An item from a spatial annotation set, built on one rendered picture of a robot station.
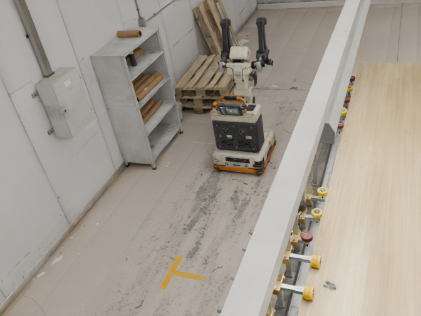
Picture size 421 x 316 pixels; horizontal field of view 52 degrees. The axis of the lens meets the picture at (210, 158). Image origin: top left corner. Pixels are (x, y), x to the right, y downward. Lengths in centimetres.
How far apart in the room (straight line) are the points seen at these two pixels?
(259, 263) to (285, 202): 19
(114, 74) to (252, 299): 440
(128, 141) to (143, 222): 118
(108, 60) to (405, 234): 348
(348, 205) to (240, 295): 256
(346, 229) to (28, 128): 301
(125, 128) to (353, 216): 313
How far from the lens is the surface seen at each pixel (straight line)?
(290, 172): 114
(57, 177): 486
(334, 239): 314
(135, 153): 562
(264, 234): 98
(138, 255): 455
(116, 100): 527
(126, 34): 544
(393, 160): 387
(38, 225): 476
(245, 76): 498
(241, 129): 494
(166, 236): 465
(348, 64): 192
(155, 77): 576
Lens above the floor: 316
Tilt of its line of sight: 34 degrees down
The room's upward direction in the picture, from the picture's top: 11 degrees counter-clockwise
